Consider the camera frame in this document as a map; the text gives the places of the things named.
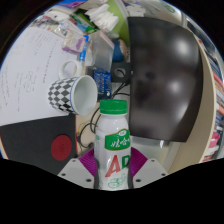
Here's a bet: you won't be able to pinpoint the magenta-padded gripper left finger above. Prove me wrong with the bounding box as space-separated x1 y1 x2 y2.
57 148 100 190

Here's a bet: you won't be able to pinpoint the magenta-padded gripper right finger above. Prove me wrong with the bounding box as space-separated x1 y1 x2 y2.
127 147 169 190

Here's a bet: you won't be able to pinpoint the white green-capped drink bottle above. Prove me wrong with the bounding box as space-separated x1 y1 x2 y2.
93 99 132 192

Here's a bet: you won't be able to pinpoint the black desk mat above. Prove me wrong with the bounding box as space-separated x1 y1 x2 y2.
0 114 79 176

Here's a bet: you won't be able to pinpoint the black-white diamond pattern mug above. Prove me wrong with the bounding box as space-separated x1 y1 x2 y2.
47 59 99 117

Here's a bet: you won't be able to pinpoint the blue circuit board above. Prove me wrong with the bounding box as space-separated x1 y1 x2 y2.
92 68 113 99

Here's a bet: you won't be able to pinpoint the black computer monitor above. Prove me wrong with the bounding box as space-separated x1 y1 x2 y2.
111 16 204 143

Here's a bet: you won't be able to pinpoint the white handwritten paper sheet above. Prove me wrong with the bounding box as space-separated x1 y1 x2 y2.
0 24 79 127

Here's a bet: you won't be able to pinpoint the blue container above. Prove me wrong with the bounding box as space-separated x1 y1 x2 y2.
113 39 129 63

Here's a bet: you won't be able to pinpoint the translucent plastic case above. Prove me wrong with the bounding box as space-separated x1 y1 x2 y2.
88 31 116 73

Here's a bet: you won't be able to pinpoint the small purple-print packet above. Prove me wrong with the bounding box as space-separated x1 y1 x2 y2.
61 28 86 54

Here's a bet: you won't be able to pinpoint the white tissue packs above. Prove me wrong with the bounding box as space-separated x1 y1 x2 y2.
84 3 119 33

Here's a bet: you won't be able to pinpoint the black cable tangle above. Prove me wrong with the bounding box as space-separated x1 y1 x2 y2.
78 81 133 149

